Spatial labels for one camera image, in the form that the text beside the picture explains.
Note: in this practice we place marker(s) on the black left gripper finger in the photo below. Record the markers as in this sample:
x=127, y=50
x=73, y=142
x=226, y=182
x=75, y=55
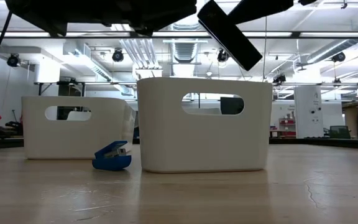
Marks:
x=160, y=17
x=163, y=4

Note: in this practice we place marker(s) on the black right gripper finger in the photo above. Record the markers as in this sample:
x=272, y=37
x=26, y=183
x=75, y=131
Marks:
x=259, y=7

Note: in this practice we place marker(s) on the black stapler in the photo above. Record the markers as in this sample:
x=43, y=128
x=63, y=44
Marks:
x=232, y=40

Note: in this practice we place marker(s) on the white plastic bin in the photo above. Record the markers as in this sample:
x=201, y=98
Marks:
x=204, y=143
x=73, y=140

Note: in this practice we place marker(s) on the blue mini stapler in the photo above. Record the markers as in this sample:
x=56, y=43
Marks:
x=110, y=161

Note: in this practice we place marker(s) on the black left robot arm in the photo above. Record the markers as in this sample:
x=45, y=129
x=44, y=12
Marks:
x=36, y=12

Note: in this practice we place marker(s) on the black ceiling spotlight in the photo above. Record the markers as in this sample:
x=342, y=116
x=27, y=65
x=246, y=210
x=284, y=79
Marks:
x=279, y=78
x=222, y=56
x=117, y=55
x=13, y=60
x=339, y=56

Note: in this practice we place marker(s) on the black background monitor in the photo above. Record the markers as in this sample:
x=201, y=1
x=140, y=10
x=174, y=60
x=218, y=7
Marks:
x=232, y=105

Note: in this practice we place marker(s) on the white pillar kiosk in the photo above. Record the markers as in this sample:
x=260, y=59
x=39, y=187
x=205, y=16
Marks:
x=308, y=118

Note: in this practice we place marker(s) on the red white shelf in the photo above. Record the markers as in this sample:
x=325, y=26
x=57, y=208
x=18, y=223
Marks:
x=286, y=122

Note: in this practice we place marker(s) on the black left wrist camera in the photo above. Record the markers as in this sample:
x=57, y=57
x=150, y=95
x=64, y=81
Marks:
x=145, y=30

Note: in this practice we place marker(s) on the black overhead frame beam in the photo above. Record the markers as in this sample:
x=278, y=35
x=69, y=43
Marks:
x=295, y=34

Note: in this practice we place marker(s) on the silver ribbed ventilation duct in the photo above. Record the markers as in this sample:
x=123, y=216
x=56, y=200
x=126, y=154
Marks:
x=185, y=51

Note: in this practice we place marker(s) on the white rectangular air duct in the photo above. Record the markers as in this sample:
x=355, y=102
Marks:
x=85, y=59

